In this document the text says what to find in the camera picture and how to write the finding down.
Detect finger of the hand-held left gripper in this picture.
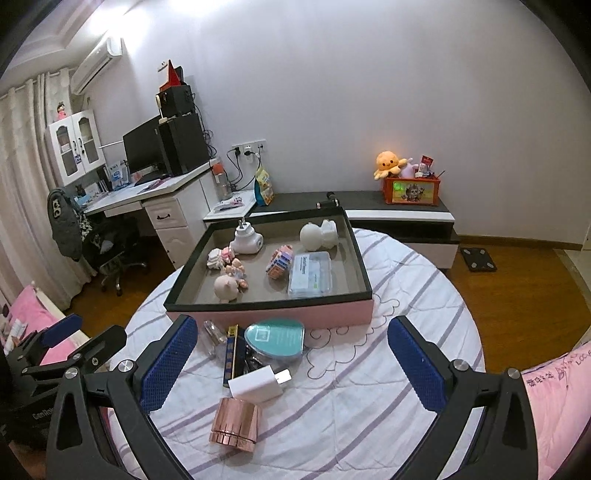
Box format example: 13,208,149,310
6,313,85,370
41,325,127,373

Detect white bed frame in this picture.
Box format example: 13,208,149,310
28,284,90,344

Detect pink white doll figurine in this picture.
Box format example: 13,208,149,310
207,247,234,272

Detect white desk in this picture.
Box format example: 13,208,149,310
83,159,220,271

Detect white air conditioner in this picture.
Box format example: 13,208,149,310
69,37,124,95

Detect white charger adapter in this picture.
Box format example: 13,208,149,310
228,367,293,401

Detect orange-capped bottle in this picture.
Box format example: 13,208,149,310
211,164,232,200

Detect blue yellow snack bag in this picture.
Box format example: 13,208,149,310
254,167,275,206

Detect orange octopus plush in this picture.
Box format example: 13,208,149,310
373,151,409,181

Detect black speaker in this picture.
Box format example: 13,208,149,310
161,85,195,117

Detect red triangular object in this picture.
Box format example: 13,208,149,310
159,59,190,92

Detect pink bed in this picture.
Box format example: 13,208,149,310
0,285,90,370

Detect orange storage box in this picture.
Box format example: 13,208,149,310
382,174,441,206

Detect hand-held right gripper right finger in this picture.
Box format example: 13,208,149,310
387,315,541,480

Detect white round-headed figurine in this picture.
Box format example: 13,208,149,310
299,219,338,252

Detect white glass-door cabinet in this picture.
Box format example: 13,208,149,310
45,110,108,188

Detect pink printed quilt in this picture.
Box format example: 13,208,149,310
522,340,591,480

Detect black bathroom scale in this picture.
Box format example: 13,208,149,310
459,246,498,274

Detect white plug night light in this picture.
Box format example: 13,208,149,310
229,219,265,254

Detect black computer monitor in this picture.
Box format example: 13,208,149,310
122,115,167,178

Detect blue white boxes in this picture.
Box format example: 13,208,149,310
104,159,130,191

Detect black computer tower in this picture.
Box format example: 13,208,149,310
159,112,211,176

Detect blond doll figurine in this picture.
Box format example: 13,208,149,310
228,258,250,292

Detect dark blue harmonica box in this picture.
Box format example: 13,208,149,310
223,324,241,388

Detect black office chair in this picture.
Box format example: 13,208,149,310
83,217,148,296

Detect black power cable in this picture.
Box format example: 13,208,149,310
225,148,264,192

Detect pink pig figurine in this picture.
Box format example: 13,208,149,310
213,274,241,304

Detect black-topped white low cabinet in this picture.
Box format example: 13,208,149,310
203,189,461,271

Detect small clear bottle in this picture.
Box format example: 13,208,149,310
202,319,229,361

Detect cream curtain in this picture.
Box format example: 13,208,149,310
0,69,95,315

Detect rose gold cylinder jar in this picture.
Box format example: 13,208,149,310
209,397,263,449

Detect teal round tin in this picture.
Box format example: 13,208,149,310
243,318,308,370

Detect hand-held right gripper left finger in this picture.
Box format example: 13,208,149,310
45,314,199,480

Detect pink black tray box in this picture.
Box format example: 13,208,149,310
164,206,374,329

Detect grey jacket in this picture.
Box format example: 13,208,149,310
47,188,88,261

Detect pastel building block toy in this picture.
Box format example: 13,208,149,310
264,246,295,280

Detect white wall socket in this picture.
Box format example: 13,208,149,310
231,140,267,156

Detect clear plastic case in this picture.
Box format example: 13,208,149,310
287,251,334,297

